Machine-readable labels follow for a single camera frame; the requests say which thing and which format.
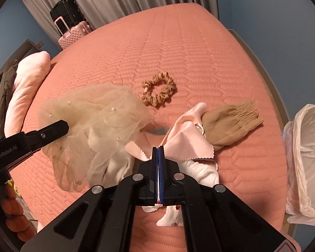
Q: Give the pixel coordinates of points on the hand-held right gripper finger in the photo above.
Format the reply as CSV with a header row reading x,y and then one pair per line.
x,y
155,168
160,168

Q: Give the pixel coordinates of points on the dark hanging clothes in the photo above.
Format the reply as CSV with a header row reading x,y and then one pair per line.
x,y
5,89

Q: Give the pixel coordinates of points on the tan sock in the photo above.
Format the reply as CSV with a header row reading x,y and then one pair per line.
x,y
225,126

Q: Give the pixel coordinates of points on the white cloth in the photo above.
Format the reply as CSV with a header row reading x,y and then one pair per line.
x,y
118,168

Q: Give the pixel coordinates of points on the beige dotted scrunchie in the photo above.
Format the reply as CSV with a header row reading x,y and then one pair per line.
x,y
162,77

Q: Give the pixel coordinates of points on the person's left hand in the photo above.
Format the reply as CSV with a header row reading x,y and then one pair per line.
x,y
13,207

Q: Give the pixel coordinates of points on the pink quilted bed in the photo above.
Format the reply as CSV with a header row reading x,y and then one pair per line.
x,y
173,44

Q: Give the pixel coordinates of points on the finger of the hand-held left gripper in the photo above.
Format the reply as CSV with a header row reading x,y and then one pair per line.
x,y
52,130

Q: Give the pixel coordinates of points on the white sock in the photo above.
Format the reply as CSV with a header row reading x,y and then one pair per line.
x,y
202,174

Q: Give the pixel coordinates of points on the pink cloth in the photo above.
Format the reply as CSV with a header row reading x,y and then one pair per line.
x,y
183,139

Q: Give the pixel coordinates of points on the white plastic bag bin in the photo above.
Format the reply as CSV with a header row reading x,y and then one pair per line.
x,y
304,149

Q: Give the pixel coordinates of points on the dark wooden furniture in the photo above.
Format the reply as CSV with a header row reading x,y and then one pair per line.
x,y
29,46

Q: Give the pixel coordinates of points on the pink suitcase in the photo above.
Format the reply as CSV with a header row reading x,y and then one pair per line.
x,y
73,37

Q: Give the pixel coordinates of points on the beige tulle veil with pearls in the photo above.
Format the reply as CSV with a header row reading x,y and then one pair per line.
x,y
99,110

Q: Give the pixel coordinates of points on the pink pillow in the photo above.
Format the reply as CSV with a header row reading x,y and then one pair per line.
x,y
26,89

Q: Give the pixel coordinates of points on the black suitcase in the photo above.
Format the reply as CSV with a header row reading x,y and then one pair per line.
x,y
68,8

